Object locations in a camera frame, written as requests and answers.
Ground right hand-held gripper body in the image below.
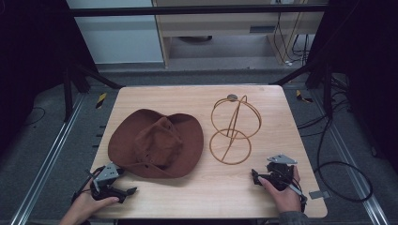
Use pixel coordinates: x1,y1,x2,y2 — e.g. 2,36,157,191
266,154,299,191

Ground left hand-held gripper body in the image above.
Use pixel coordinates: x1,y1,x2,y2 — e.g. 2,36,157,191
89,162,128,204

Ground brown felt cowboy hat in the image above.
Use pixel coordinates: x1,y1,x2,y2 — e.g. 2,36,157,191
107,108,205,180

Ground gold wire hat stand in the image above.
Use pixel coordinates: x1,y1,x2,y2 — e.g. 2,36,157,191
208,94,263,166

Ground person's right hand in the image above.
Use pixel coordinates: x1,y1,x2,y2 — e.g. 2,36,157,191
257,167,303,214

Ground person's left hand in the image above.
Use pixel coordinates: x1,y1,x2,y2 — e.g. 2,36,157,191
64,177,120,223

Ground grey tape piece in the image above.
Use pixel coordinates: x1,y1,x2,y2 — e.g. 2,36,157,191
309,189,331,201

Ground yellow black striped tape marker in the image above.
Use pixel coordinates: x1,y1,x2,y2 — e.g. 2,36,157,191
295,89,314,104
95,92,108,110

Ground white cabinet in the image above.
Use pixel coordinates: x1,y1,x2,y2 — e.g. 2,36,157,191
66,0,165,66

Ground black curtain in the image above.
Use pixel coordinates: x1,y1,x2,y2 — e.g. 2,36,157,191
308,0,398,173
0,0,99,158

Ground light wooden desk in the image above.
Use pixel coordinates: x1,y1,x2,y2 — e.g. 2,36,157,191
152,0,329,68

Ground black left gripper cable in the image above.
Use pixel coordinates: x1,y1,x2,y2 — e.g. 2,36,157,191
70,165,106,203

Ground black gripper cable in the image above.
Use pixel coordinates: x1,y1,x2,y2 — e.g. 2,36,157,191
70,165,106,203
285,182,309,214

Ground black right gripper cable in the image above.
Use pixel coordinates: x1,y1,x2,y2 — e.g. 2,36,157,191
285,182,309,214

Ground aluminium floor rail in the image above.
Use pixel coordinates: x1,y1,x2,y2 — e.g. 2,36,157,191
9,93,86,225
312,89,391,225

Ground thin black floor cable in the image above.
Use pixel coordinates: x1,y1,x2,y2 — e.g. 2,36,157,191
22,106,47,128

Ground black looped floor cable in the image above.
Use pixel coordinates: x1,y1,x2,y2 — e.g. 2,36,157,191
314,116,374,203

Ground black metal frame stand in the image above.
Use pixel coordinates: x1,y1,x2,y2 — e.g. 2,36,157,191
61,60,126,124
269,59,335,119

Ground black cables under desk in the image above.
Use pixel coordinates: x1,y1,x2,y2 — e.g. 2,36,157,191
272,0,312,68

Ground black horizontal frame bar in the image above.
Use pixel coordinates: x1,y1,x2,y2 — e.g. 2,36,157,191
69,4,329,18

